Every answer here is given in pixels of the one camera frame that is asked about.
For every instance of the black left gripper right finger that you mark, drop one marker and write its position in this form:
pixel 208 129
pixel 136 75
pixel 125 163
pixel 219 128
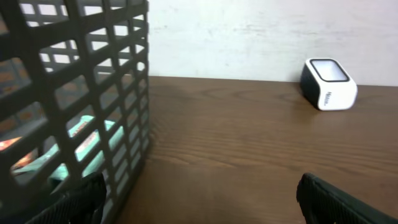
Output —
pixel 321 202

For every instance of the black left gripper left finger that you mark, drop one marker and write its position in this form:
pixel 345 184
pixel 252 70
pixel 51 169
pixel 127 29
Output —
pixel 81 203

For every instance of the teal wet wipes pack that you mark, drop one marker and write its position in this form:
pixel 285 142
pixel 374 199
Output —
pixel 61 172

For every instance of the yellow snack bag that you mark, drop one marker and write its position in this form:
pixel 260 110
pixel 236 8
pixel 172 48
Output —
pixel 22 159

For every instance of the white barcode scanner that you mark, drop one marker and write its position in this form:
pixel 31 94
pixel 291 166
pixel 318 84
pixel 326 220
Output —
pixel 327 85

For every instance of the dark grey plastic basket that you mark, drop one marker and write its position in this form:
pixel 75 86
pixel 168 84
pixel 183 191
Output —
pixel 61 60

